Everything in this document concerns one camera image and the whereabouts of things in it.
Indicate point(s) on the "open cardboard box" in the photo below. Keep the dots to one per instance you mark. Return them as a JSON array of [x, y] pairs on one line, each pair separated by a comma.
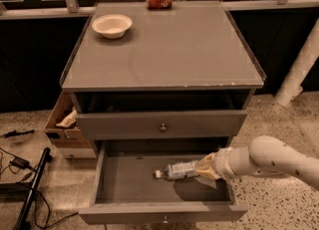
[[69, 140]]

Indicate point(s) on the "black tool on floor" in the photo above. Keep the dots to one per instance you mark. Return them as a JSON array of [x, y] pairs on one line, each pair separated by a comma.
[[16, 133]]

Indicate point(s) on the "orange soda can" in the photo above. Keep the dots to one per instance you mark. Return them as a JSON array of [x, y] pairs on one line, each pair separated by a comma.
[[159, 0]]

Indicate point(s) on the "grey top drawer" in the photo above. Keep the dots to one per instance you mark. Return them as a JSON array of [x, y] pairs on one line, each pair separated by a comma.
[[142, 115]]

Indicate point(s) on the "black pole stand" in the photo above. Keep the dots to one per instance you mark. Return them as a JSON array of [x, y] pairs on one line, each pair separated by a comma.
[[31, 189]]

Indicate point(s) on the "grey drawer cabinet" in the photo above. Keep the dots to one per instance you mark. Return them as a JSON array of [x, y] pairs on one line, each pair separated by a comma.
[[192, 46]]

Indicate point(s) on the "grey open middle drawer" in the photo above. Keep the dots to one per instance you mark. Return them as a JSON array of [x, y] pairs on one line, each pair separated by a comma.
[[126, 191]]

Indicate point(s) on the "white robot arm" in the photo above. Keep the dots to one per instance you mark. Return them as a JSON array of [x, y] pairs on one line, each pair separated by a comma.
[[265, 156]]

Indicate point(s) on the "white paper bowl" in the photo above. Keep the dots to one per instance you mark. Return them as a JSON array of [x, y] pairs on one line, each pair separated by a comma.
[[113, 26]]

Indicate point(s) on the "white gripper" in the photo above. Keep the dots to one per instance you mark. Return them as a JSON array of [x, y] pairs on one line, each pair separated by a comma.
[[220, 163]]

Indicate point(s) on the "blue plastic water bottle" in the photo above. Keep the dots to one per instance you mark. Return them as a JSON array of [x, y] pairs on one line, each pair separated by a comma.
[[177, 171]]

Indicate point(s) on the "crumpled paper bag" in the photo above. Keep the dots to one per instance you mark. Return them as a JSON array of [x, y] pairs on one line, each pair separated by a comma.
[[68, 120]]

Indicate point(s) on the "white pillar post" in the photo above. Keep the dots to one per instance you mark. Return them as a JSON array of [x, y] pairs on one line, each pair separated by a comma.
[[306, 58]]

